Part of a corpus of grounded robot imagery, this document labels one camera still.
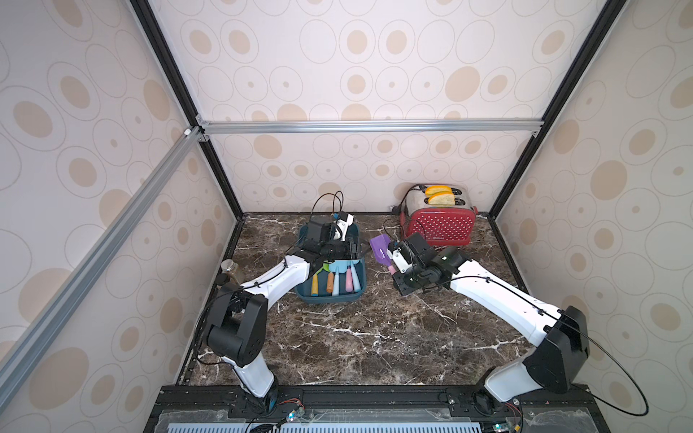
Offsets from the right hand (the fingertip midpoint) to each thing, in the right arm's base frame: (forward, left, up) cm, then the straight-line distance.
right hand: (395, 286), depth 80 cm
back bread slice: (+39, -15, +6) cm, 42 cm away
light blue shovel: (+10, +13, -13) cm, 20 cm away
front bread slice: (+34, -18, +5) cm, 39 cm away
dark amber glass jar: (+4, +58, -6) cm, 58 cm away
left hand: (+10, +7, +6) cm, 14 cm away
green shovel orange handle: (+10, +22, -12) cm, 27 cm away
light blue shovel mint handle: (+15, +20, -12) cm, 28 cm away
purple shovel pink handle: (+6, +15, -10) cm, 19 cm away
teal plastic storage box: (+6, +31, -13) cm, 34 cm away
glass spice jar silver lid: (+8, +56, -4) cm, 56 cm away
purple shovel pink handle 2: (+5, +5, +13) cm, 15 cm away
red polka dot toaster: (+30, -19, +2) cm, 35 cm away
